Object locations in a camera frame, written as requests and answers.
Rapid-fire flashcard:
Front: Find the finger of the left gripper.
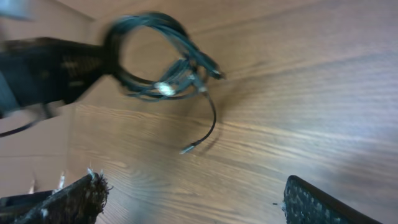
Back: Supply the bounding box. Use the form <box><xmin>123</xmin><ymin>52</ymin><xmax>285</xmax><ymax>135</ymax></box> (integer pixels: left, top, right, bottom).
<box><xmin>1</xmin><ymin>37</ymin><xmax>106</xmax><ymax>115</ymax></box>

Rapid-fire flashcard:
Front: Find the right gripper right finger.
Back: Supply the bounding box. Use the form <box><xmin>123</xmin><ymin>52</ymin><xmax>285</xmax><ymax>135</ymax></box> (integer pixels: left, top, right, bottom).
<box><xmin>282</xmin><ymin>175</ymin><xmax>381</xmax><ymax>224</ymax></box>

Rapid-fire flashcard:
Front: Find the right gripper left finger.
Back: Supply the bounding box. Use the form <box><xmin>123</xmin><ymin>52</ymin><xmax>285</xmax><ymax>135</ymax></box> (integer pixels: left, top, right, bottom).
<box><xmin>1</xmin><ymin>172</ymin><xmax>109</xmax><ymax>224</ymax></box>

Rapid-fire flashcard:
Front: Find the black USB cable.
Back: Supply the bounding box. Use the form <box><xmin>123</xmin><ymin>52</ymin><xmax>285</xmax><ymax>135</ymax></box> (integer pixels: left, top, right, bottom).
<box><xmin>124</xmin><ymin>55</ymin><xmax>212</xmax><ymax>102</ymax></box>
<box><xmin>105</xmin><ymin>11</ymin><xmax>226</xmax><ymax>102</ymax></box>
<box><xmin>104</xmin><ymin>12</ymin><xmax>226</xmax><ymax>155</ymax></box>

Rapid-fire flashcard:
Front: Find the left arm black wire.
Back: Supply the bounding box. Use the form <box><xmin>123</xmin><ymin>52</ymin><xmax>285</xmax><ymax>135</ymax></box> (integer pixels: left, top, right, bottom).
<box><xmin>0</xmin><ymin>105</ymin><xmax>53</xmax><ymax>138</ymax></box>

